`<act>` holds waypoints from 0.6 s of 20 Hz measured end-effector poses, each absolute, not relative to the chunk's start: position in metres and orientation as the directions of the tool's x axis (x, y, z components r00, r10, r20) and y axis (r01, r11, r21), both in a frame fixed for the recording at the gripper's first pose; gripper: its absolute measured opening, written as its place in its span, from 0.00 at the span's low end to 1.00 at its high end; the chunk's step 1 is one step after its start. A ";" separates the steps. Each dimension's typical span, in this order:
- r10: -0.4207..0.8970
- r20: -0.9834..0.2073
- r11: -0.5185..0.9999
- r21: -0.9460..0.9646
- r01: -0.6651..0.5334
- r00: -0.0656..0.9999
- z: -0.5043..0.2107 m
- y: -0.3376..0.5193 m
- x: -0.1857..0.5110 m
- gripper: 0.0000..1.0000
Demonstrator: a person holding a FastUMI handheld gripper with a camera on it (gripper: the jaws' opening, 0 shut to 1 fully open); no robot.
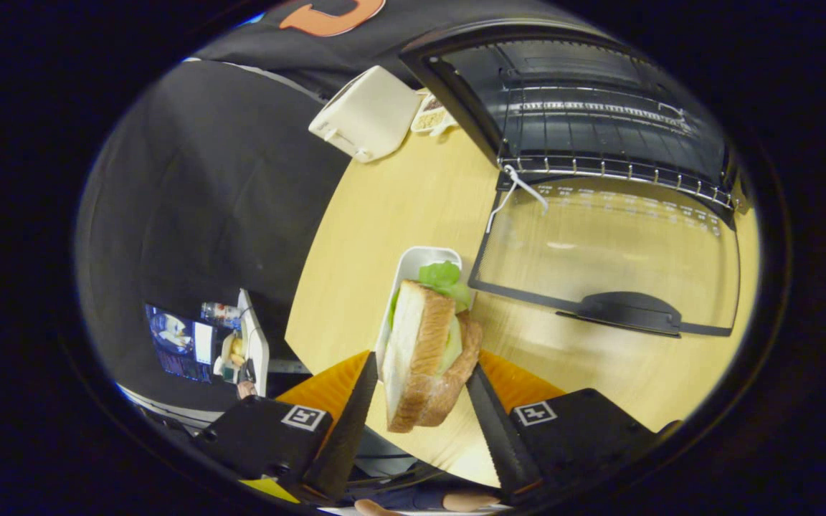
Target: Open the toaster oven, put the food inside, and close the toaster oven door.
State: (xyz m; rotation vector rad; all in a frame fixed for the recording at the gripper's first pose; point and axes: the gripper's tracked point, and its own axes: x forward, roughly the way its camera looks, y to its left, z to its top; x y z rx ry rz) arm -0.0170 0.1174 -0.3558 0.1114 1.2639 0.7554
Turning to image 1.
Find white bread sandwich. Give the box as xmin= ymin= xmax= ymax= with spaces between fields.
xmin=382 ymin=262 xmax=483 ymax=434

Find laptop screen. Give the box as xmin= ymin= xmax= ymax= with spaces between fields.
xmin=144 ymin=303 xmax=217 ymax=384

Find small white snack dish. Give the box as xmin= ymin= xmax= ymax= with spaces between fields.
xmin=411 ymin=93 xmax=458 ymax=137

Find black toaster oven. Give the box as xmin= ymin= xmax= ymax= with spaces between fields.
xmin=399 ymin=18 xmax=752 ymax=338

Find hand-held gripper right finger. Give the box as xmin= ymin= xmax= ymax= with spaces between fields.
xmin=465 ymin=349 xmax=679 ymax=506

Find white upright panel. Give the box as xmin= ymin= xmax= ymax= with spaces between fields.
xmin=237 ymin=289 xmax=270 ymax=397

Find white pop-up toaster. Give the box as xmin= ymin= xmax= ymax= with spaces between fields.
xmin=308 ymin=66 xmax=421 ymax=163

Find white rectangular tray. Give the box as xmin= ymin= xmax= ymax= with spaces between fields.
xmin=375 ymin=246 xmax=462 ymax=381

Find white cable tie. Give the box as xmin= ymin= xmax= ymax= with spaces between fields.
xmin=486 ymin=165 xmax=549 ymax=234

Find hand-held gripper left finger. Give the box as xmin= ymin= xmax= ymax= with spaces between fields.
xmin=194 ymin=350 xmax=379 ymax=506

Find small labelled bottle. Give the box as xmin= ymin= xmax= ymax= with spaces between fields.
xmin=201 ymin=302 xmax=242 ymax=329

